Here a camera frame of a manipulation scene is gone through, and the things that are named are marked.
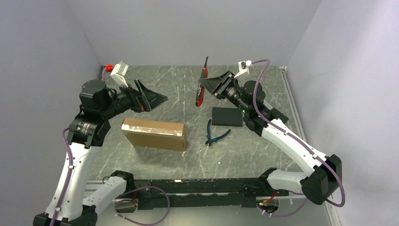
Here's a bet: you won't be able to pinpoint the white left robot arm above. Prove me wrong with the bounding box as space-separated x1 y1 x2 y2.
33 79 168 226

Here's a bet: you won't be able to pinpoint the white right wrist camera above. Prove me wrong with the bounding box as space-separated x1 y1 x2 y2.
234 60 252 80

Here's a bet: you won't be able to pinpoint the aluminium rail frame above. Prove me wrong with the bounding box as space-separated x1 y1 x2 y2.
49 66 342 226

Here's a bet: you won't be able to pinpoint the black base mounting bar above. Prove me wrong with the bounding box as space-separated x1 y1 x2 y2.
118 178 288 210

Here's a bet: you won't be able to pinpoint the brown cardboard express box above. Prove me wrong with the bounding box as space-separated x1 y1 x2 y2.
121 118 187 152

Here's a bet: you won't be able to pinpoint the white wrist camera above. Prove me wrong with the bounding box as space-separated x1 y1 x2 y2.
234 60 252 80
103 61 129 87

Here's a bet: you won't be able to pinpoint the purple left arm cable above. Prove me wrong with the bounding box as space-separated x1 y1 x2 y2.
54 67 171 226

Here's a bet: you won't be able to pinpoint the black flat pad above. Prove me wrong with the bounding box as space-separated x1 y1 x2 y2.
211 107 289 127

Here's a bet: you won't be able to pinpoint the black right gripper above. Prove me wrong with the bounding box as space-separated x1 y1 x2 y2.
199 70 250 114

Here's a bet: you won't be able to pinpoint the red utility knife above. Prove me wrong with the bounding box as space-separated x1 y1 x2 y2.
195 56 208 107

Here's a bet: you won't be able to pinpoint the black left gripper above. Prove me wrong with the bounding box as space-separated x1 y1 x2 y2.
100 78 168 119

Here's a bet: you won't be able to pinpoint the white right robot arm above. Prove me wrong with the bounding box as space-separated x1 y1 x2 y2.
199 71 343 205

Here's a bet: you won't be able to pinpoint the blue handled pliers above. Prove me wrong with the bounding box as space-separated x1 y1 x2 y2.
205 119 231 147

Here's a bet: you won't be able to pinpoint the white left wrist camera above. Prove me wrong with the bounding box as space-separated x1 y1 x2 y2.
103 61 129 87

